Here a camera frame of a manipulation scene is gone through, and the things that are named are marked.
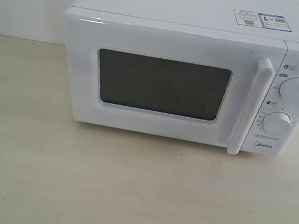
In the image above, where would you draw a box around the white microwave knob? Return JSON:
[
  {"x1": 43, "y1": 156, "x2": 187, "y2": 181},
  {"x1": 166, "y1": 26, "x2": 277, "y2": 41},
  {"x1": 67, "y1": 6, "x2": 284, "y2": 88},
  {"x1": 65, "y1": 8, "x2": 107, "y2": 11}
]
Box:
[
  {"x1": 262, "y1": 112, "x2": 292, "y2": 136},
  {"x1": 278, "y1": 77, "x2": 299, "y2": 103}
]

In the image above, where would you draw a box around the white microwave door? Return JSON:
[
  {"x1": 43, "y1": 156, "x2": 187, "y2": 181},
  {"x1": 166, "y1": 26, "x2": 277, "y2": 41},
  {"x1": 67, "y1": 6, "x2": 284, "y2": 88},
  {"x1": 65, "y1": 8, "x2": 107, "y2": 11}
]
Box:
[{"x1": 64, "y1": 6, "x2": 287, "y2": 155}]

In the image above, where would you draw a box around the lower white microwave knob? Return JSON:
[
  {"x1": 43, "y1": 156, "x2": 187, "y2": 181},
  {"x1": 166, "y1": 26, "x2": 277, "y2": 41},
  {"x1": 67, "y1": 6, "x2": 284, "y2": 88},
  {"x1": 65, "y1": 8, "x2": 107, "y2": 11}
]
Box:
[{"x1": 262, "y1": 112, "x2": 292, "y2": 136}]

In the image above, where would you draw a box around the white microwave oven body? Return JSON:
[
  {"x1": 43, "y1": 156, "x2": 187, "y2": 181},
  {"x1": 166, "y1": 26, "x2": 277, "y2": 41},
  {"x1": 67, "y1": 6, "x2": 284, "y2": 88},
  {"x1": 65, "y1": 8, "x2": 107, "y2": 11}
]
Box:
[{"x1": 51, "y1": 0, "x2": 299, "y2": 162}]

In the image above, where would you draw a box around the blue white warning sticker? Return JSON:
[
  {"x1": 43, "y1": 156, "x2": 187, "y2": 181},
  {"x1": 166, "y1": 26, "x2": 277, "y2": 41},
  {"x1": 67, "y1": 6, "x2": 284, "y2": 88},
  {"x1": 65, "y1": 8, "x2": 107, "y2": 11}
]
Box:
[{"x1": 234, "y1": 9, "x2": 292, "y2": 33}]

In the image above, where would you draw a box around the upper white microwave knob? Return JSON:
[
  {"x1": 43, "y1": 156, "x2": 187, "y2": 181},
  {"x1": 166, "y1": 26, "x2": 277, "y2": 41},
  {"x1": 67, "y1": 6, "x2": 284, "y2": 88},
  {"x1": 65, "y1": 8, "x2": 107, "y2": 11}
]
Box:
[{"x1": 278, "y1": 77, "x2": 299, "y2": 103}]

